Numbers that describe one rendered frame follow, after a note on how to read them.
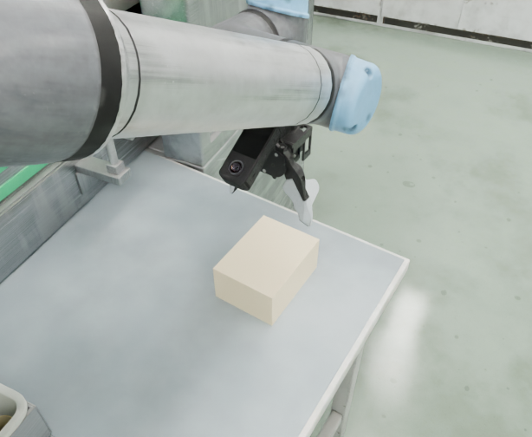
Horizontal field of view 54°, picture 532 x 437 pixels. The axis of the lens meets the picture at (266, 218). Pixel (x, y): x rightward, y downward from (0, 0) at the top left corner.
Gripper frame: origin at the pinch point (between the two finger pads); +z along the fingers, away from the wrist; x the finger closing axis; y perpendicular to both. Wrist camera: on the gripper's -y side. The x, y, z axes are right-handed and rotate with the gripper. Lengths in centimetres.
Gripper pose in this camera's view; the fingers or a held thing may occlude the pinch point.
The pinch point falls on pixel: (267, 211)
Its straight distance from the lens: 84.9
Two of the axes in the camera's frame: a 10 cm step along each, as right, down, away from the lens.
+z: -0.1, 7.4, 6.8
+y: 5.4, -5.7, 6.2
